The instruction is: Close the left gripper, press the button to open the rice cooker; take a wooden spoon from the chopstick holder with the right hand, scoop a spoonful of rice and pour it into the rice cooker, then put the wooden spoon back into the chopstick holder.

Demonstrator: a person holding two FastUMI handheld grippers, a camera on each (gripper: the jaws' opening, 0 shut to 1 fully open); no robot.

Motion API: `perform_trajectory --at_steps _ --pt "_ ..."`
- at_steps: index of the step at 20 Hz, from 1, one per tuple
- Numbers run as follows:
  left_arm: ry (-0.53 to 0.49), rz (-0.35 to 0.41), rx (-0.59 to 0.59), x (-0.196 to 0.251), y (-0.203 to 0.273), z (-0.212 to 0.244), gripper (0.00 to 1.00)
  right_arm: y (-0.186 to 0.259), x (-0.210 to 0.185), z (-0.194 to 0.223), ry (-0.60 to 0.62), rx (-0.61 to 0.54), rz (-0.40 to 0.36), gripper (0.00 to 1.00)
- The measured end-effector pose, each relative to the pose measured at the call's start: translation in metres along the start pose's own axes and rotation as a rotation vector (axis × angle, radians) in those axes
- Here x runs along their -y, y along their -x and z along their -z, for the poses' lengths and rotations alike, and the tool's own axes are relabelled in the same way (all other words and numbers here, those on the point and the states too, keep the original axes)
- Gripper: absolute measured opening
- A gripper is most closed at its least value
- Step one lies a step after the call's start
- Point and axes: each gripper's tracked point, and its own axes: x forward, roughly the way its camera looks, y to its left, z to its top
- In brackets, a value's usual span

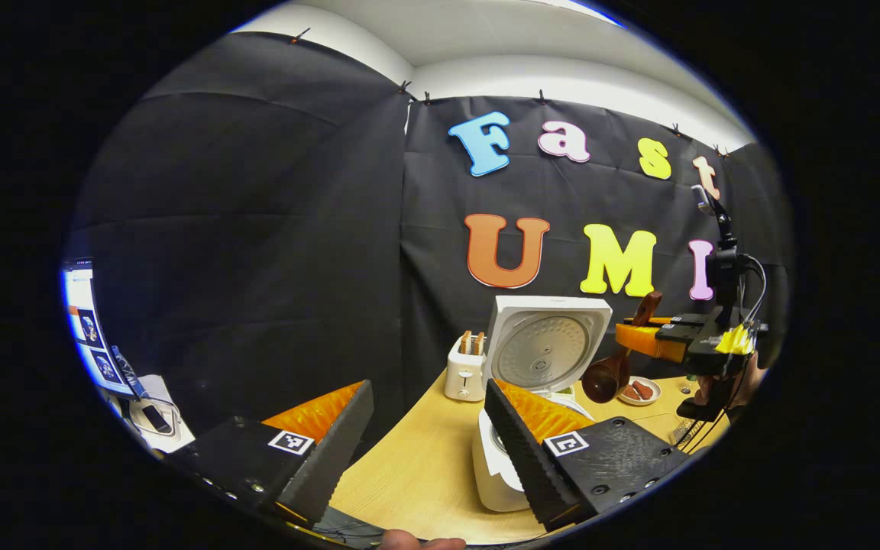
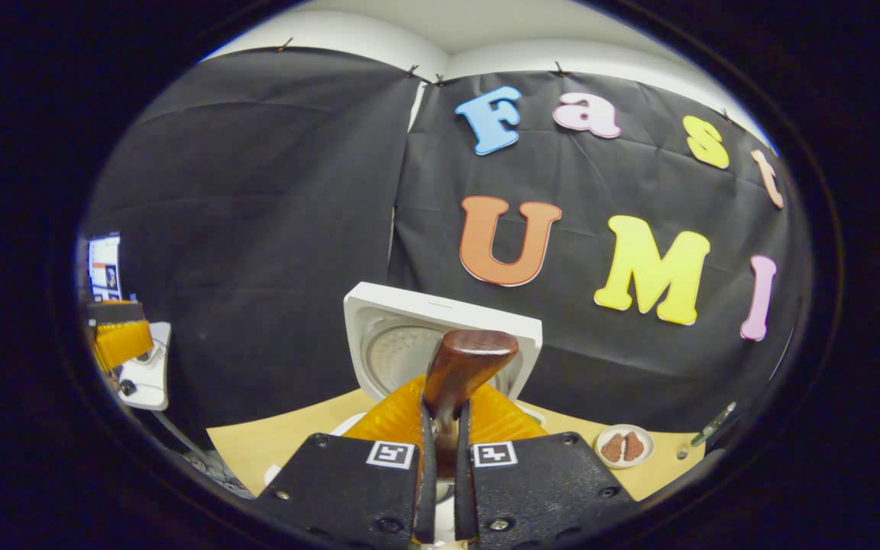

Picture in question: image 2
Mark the white device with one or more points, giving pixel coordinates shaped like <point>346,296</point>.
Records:
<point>146,382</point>

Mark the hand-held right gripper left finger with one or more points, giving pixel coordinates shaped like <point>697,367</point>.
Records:
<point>425,496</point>

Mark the brown wooden spoon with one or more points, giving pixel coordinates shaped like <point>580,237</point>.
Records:
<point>463,359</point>

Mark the white rice cooker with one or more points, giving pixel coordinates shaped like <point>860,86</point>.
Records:
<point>402,321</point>

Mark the computer screen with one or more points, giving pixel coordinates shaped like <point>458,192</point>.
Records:
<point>104,267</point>

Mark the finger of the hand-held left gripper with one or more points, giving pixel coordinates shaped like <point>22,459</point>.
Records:
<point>115,312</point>

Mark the brown meat piece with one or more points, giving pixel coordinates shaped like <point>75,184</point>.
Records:
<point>633,445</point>
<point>612,448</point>

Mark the small white plate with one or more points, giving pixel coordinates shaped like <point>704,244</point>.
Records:
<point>623,464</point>

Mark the green glass bottle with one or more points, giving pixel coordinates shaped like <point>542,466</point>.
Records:
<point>711,426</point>

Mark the black backdrop cloth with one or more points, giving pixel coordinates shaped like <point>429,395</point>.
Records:
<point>272,191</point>

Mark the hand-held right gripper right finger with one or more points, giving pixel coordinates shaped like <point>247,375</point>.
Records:
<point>464,496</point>

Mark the white divided dish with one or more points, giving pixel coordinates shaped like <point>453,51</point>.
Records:
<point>533,417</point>

